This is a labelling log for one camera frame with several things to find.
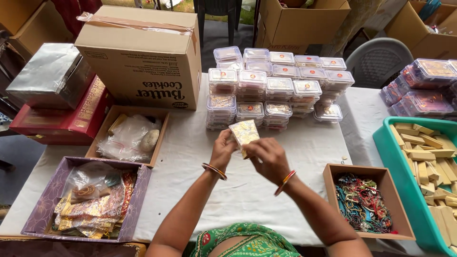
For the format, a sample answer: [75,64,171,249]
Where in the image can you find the person's right hand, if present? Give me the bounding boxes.
[243,137,292,185]

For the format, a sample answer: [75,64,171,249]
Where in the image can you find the person's left hand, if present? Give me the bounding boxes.
[209,129,239,169]

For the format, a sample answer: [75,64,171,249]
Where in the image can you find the gold foil packet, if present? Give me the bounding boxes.
[228,119,260,159]

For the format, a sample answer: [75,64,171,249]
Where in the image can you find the left wrist bangles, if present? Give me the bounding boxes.
[201,162,228,181]

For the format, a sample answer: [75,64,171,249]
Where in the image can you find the wrist bangles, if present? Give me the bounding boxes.
[201,162,228,181]
[274,170,297,197]

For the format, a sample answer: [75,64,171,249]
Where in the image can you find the white tablecloth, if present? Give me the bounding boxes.
[0,73,441,257]

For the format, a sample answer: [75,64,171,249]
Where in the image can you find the right wrist bangles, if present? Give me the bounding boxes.
[274,170,297,197]

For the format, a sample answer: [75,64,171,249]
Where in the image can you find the stack of clear plastic containers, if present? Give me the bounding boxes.
[206,46,355,131]

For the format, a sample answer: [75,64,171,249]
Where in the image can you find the white round lump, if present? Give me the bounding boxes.
[139,129,160,153]

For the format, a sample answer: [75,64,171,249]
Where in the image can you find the green patterned sari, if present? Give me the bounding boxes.
[189,223,303,257]

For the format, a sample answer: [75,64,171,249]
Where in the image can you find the heap of clear plastic bags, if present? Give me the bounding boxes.
[96,114,162,163]

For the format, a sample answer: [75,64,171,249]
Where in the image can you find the large printed cardboard box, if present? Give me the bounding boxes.
[74,5,203,111]

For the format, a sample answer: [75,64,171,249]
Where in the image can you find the heap of beaded threads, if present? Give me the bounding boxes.
[335,173,397,235]

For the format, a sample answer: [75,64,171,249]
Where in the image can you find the dark plastic chair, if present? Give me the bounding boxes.
[193,0,244,49]

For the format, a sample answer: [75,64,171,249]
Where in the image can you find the brown tray box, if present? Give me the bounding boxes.
[85,104,170,168]

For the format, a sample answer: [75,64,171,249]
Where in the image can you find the open brown cardboard carton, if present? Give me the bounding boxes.
[255,0,352,55]

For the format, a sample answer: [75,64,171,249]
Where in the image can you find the teal plastic tub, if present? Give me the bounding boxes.
[372,116,457,257]

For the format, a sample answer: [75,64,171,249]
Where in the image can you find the clear bag with trinkets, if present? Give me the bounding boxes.
[64,161,123,205]

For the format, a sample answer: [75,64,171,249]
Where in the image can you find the grey plastic chair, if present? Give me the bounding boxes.
[345,37,415,89]

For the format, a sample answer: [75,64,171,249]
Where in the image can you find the pile of gold foil pouches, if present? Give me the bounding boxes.
[53,171,138,240]

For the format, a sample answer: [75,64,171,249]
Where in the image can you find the brown cardboard tray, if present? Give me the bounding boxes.
[323,163,416,241]

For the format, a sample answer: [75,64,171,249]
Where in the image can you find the red gold-trimmed gift box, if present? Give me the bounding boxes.
[9,76,115,146]

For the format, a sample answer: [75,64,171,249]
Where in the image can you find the stack of filled clear containers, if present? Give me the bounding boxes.
[380,58,457,122]

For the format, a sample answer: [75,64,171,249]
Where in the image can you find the heap of wooden blocks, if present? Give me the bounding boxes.
[389,123,457,255]

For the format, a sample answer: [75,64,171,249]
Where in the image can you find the silver foil wrapped box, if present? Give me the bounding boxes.
[6,43,95,110]

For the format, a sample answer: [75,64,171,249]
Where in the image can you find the purple patterned box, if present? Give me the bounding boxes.
[20,156,153,243]

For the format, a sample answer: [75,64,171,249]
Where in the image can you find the dark red cloth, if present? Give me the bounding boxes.
[51,0,103,38]

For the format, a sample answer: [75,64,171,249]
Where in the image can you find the cardboard carton with blue items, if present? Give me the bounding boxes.
[383,0,457,61]

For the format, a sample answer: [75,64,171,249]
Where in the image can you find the plain brown cardboard carton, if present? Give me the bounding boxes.
[0,0,74,59]

